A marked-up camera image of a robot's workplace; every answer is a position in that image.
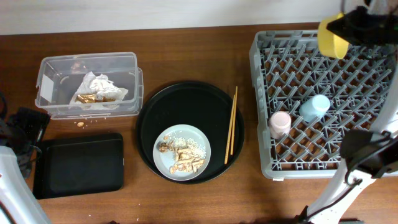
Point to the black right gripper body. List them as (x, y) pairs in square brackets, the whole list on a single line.
[(369, 30)]

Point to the yellow plastic bowl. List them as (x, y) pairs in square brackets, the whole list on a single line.
[(329, 44)]

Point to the light blue plastic cup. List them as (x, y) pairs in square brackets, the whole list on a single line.
[(315, 107)]

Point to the pink plastic cup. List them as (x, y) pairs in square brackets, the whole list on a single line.
[(279, 124)]

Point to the white napkin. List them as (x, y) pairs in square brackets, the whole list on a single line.
[(102, 86)]

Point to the gold snack wrapper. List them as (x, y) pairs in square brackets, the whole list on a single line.
[(92, 98)]

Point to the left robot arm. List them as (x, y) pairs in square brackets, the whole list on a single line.
[(20, 134)]

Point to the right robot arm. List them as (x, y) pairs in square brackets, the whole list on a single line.
[(365, 155)]

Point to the grey dishwasher rack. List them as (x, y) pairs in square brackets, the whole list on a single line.
[(287, 69)]

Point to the clear plastic waste bin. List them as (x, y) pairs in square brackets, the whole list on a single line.
[(60, 77)]

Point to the round black tray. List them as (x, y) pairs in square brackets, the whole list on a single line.
[(197, 104)]

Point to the food scraps on plate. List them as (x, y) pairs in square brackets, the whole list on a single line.
[(187, 154)]

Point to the grey plate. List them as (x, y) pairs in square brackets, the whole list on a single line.
[(163, 161)]

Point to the black rectangular tray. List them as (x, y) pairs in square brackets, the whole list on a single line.
[(78, 166)]

